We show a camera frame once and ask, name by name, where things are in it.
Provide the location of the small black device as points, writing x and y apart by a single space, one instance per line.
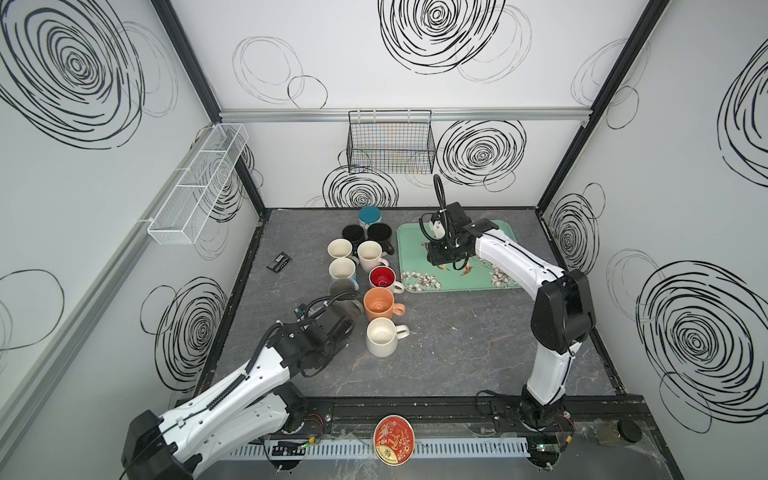
279 262

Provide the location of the white slotted cable duct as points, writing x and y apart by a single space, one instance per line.
359 449

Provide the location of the cream white mug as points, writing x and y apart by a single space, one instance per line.
385 277

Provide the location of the orange peach mug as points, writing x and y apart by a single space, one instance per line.
379 302

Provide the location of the black and white mug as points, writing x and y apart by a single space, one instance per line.
381 233

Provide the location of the white speckled mug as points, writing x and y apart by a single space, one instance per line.
383 335

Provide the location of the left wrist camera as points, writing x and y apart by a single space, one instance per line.
301 312

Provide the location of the pink mug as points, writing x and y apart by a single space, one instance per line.
371 255

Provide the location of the black lid jar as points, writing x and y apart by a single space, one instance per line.
619 433

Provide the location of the teal and white mug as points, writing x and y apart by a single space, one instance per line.
368 216

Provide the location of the green floral tray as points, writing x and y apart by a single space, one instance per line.
418 275

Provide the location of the black wire basket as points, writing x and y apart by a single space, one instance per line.
390 141

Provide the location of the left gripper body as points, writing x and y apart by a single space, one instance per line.
335 324

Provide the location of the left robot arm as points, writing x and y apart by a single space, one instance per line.
255 400

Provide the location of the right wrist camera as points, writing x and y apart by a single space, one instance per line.
437 229

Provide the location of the light blue mug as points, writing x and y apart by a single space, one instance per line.
343 269

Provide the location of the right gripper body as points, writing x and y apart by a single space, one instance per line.
444 249

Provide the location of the white wire shelf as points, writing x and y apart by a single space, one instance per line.
188 207

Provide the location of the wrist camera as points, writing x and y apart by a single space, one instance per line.
301 312
437 229

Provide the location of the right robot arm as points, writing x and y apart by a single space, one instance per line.
563 314

